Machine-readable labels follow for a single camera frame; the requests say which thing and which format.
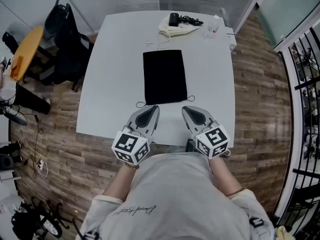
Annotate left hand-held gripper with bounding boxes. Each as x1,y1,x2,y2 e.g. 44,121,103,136
111,105,161,166

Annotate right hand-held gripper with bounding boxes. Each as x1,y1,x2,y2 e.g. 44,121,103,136
181,105,231,160

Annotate black drawstring bag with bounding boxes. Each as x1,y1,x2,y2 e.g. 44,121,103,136
142,49,188,106

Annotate person's left forearm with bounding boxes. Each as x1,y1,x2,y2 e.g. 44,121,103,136
103,162,141,205

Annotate person's right forearm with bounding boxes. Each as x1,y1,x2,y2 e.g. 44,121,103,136
208,155,245,197

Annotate cream cloth bag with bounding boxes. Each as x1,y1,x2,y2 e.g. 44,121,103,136
157,15,201,38

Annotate person's white shirt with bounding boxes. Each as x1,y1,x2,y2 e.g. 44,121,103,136
81,152,275,240

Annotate white socket box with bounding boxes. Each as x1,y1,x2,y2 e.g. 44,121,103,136
225,26,238,52

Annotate clear plastic bottle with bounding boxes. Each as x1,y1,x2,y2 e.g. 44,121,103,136
203,15,222,41

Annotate black handheld device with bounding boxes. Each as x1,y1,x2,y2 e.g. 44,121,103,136
168,12,180,28

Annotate black metal railing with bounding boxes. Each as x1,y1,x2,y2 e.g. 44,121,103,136
271,26,320,236

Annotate black office chair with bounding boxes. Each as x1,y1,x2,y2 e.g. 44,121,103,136
44,0,95,93

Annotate white floor power strip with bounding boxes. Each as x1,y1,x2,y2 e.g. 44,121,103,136
34,153,49,178

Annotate grey handheld appliance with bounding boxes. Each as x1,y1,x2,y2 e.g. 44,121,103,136
1,105,28,127

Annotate round yellow table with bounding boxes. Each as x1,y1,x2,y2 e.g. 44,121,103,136
10,25,45,83

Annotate black wheeled stand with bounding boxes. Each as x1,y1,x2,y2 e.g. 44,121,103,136
10,196,71,240

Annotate black round speaker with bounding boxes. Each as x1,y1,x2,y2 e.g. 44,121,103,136
0,153,16,171

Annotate beaded wrist bracelet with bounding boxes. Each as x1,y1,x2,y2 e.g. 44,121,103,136
122,161,140,171

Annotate white cord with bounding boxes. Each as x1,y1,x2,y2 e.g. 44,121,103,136
145,31,171,51

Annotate black floor cable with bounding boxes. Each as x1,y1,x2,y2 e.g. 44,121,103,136
21,112,45,167

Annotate black shoulder strap buckle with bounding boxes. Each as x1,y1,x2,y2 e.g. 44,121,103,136
249,215,266,229

